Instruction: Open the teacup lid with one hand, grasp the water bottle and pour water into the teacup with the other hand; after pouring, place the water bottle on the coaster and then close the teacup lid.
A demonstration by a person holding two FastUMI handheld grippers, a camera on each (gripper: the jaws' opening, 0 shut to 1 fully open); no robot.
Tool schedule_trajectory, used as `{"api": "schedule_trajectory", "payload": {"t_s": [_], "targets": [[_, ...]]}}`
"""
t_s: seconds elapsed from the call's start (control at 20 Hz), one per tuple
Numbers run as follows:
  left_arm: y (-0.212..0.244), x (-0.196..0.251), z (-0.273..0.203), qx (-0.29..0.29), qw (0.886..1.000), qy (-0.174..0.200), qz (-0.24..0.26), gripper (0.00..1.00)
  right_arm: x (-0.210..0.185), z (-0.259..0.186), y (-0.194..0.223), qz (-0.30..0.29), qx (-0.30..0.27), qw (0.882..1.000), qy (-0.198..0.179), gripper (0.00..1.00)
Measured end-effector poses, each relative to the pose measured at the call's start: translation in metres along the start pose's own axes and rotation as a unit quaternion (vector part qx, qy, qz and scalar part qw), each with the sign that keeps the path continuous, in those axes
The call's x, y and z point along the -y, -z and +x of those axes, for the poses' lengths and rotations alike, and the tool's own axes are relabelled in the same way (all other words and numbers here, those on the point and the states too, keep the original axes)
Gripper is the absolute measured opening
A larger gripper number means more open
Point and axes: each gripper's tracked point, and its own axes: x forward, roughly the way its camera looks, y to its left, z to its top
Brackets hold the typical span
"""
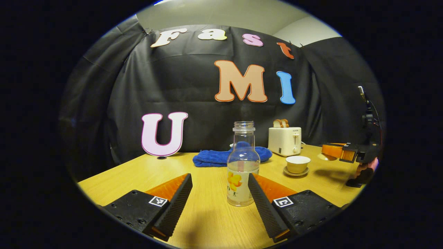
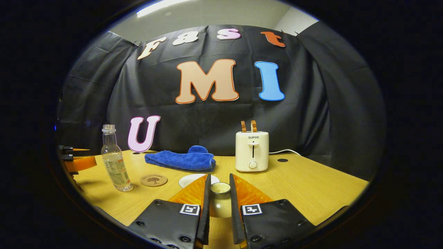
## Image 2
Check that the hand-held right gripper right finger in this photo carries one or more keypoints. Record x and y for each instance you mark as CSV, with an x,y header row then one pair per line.
x,y
236,214

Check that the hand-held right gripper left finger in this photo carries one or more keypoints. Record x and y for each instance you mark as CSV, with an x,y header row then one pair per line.
x,y
204,214

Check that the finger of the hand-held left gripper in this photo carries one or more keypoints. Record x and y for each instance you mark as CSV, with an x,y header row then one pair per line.
x,y
83,163
65,149

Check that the clear plastic water bottle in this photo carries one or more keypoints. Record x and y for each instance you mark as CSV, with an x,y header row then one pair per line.
x,y
116,166

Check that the round cork coaster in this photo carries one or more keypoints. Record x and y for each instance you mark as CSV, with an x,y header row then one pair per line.
x,y
154,180

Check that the blue towel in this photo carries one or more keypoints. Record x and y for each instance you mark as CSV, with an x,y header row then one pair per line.
x,y
180,159

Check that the cream toaster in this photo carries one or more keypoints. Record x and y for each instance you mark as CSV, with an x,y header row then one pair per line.
x,y
252,152

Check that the black backdrop cloth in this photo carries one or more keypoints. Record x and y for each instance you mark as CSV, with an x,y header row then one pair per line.
x,y
328,114

